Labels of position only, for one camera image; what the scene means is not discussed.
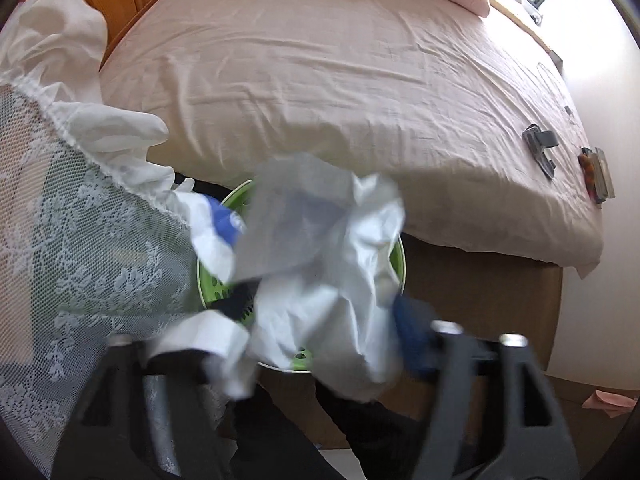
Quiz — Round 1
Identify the wooden ledge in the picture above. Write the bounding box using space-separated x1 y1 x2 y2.
489 0 563 68

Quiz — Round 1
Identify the green plastic waste basket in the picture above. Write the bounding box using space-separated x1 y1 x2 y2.
194 178 407 376

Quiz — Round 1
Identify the bed with pink sheet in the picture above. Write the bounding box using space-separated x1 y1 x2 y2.
98 0 606 363

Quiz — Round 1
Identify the white lace tablecloth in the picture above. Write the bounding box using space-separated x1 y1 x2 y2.
0 0 236 476

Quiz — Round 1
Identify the grey metal clip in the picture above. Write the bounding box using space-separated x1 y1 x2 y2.
521 124 560 181

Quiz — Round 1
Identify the white cloth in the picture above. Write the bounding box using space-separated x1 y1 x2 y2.
150 152 407 403

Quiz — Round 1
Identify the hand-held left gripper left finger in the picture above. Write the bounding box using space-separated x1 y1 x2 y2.
50 335 236 480

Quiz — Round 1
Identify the pink paper sheet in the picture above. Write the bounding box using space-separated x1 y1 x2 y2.
582 391 634 419

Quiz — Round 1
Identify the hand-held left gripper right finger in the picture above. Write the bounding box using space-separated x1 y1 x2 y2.
392 295 582 480

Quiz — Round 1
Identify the black cloth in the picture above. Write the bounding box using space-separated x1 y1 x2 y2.
232 375 423 480

